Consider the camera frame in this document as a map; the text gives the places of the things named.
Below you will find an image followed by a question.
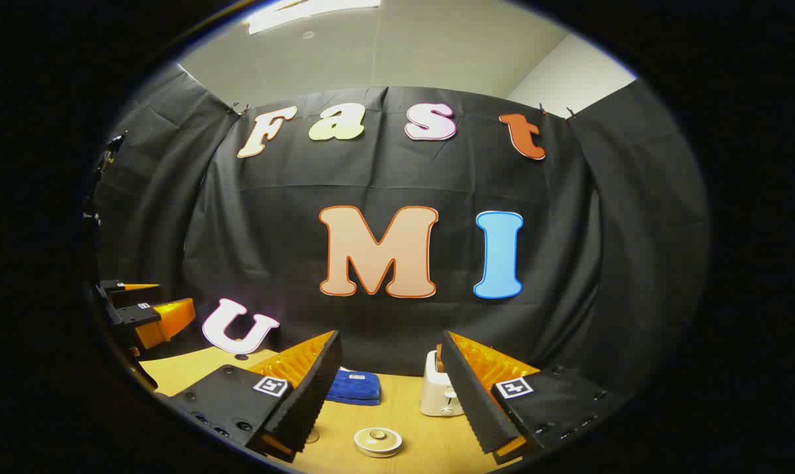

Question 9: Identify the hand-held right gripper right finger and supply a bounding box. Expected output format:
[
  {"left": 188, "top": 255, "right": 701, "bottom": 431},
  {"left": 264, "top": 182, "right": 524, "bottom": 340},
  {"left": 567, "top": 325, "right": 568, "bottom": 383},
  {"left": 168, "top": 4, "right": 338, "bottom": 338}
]
[{"left": 439, "top": 329, "right": 625, "bottom": 465}]

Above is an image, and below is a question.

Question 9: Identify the black backdrop cloth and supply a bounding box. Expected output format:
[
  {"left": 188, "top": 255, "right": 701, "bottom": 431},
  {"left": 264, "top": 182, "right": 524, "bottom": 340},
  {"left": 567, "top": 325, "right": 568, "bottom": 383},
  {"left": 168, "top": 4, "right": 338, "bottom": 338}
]
[{"left": 91, "top": 63, "right": 711, "bottom": 396}]

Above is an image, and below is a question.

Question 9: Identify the white teacup lid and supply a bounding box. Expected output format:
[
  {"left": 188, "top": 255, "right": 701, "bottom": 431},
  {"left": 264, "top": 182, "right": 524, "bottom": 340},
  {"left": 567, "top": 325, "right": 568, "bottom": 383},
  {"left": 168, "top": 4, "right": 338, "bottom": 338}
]
[{"left": 353, "top": 427, "right": 403, "bottom": 452}]

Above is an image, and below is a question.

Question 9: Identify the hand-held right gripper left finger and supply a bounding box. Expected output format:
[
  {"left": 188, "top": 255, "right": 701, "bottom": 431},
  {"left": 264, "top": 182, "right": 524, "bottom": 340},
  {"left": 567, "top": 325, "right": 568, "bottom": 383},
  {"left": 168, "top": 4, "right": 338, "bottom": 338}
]
[{"left": 155, "top": 329, "right": 344, "bottom": 463}]

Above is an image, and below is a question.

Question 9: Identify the blue folded towel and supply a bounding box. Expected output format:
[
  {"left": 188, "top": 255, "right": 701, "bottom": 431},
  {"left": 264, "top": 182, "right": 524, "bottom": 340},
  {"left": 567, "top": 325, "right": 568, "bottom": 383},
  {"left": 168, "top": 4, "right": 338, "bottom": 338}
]
[{"left": 325, "top": 369, "right": 382, "bottom": 406}]

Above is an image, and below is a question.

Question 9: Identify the ceiling light panel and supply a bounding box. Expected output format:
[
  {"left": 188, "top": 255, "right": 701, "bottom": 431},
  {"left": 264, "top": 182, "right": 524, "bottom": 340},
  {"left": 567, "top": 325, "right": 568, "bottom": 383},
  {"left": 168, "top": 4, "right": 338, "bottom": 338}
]
[{"left": 246, "top": 0, "right": 382, "bottom": 35}]

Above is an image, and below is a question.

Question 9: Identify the white toaster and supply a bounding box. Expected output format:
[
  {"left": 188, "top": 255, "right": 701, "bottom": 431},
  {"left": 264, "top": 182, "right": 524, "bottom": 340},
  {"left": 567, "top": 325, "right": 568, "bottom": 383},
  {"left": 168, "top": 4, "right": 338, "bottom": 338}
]
[{"left": 419, "top": 350, "right": 465, "bottom": 417}]

